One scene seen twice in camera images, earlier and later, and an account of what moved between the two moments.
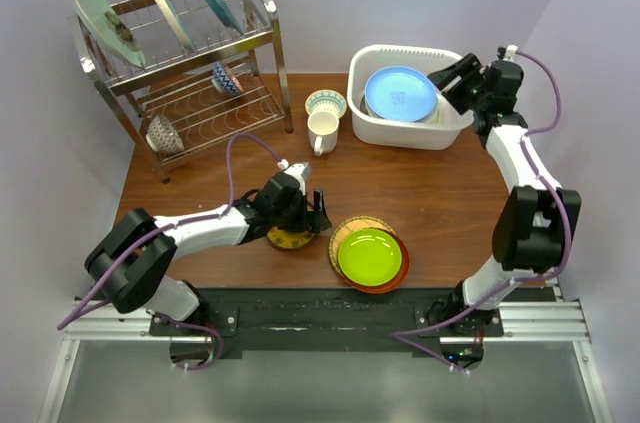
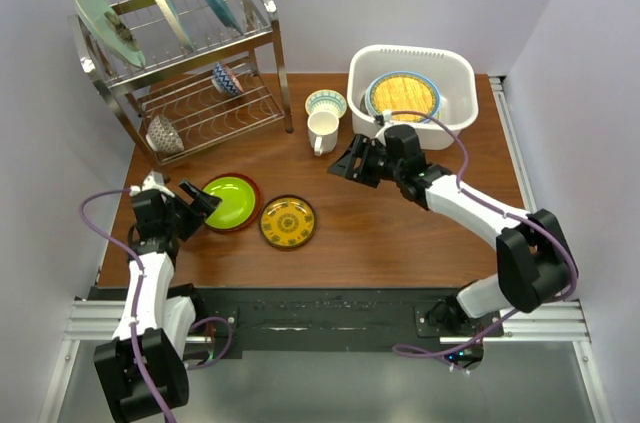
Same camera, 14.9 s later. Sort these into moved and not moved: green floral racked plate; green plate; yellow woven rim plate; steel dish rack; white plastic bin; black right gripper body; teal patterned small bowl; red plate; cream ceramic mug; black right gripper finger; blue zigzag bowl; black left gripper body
Moved: red plate; black right gripper body; black left gripper body; black right gripper finger; yellow woven rim plate; green plate
Not moved: teal patterned small bowl; green floral racked plate; steel dish rack; blue zigzag bowl; white plastic bin; cream ceramic mug
